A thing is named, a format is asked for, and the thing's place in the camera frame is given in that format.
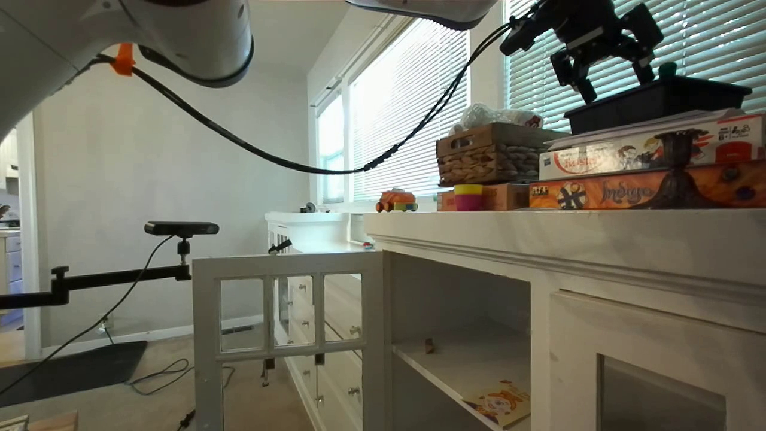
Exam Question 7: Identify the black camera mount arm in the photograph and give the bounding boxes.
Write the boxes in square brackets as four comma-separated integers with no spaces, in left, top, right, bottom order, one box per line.
[0,236,196,314]

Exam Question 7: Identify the black floor cable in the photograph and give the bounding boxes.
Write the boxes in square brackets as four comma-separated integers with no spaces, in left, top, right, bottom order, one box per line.
[124,358,239,431]

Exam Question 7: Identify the dark flat panel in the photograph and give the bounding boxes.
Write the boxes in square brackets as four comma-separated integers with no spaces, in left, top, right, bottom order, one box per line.
[0,341,150,411]

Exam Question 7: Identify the white window blinds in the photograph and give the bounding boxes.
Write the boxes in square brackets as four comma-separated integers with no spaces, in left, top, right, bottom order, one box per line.
[502,0,766,116]
[313,18,473,208]

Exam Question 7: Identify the black tripod stand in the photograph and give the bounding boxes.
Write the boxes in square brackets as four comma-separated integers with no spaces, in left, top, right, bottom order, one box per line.
[0,236,180,399]

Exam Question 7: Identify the white illustrated board game box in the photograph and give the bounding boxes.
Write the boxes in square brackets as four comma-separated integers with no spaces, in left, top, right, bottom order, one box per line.
[535,109,766,185]

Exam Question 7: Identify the orange board game box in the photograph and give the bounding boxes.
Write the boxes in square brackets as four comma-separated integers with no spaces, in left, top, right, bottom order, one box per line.
[527,160,766,213]

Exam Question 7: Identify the clown picture card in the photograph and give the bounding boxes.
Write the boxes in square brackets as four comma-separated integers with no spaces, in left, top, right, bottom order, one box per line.
[465,378,531,431]

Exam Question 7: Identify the white wooden cabinet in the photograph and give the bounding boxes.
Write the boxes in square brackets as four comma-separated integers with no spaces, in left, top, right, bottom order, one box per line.
[361,208,766,431]

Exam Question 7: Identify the white tissue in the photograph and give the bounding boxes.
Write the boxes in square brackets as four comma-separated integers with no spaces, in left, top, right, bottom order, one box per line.
[453,100,546,135]

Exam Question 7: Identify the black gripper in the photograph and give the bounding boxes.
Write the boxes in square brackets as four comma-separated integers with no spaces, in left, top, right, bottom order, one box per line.
[547,0,666,109]

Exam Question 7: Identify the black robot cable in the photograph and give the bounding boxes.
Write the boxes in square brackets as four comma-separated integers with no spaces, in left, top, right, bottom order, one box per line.
[89,23,515,178]

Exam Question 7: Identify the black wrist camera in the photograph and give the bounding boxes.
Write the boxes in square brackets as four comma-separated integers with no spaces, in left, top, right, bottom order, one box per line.
[498,0,565,57]

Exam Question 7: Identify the black plant tray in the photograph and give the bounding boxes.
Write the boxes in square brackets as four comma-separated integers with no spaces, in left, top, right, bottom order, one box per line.
[562,75,753,136]

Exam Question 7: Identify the orange toy truck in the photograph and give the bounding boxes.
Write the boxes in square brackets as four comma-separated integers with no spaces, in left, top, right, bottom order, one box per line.
[373,187,422,215]

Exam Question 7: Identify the orange cable clip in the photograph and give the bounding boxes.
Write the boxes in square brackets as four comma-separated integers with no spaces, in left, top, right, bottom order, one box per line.
[111,42,138,80]

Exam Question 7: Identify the pink bowl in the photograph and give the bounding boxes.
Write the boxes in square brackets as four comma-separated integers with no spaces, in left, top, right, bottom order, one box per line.
[450,195,488,213]

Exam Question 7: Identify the white low cabinet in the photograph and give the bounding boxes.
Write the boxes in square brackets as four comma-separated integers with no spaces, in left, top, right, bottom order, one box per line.
[264,208,379,431]

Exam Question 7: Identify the black stereo camera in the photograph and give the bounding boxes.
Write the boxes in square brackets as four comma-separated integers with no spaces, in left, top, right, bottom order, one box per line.
[142,221,222,241]

